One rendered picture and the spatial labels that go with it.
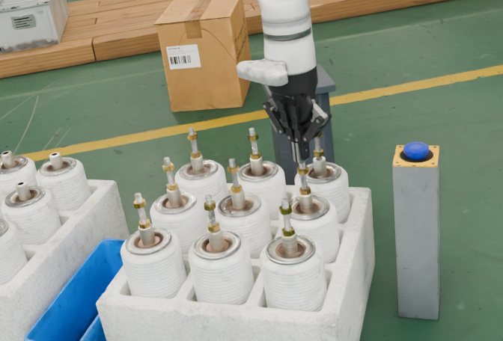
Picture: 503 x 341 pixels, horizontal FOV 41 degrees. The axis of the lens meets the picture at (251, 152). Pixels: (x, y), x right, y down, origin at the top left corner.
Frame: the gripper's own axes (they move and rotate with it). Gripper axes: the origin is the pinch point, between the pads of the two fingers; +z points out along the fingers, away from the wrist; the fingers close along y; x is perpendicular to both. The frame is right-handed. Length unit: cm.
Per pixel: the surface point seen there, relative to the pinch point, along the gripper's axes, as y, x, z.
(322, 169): 4.8, -9.8, 9.4
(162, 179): 71, -18, 36
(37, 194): 45, 26, 11
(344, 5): 118, -153, 30
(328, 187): 2.0, -7.8, 11.3
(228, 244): 2.9, 14.9, 10.7
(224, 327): -1.5, 21.6, 20.4
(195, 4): 110, -69, 6
